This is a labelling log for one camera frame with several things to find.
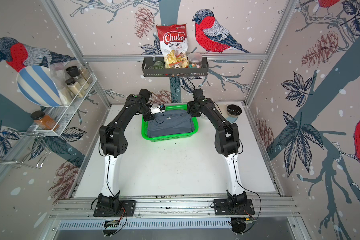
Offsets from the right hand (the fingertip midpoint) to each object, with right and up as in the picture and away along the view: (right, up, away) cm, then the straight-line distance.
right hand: (184, 107), depth 101 cm
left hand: (-20, -4, -2) cm, 21 cm away
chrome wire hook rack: (-68, -20, -37) cm, 80 cm away
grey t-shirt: (-10, -10, -1) cm, 14 cm away
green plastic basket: (-9, -21, -6) cm, 23 cm away
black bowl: (+38, -2, +10) cm, 39 cm away
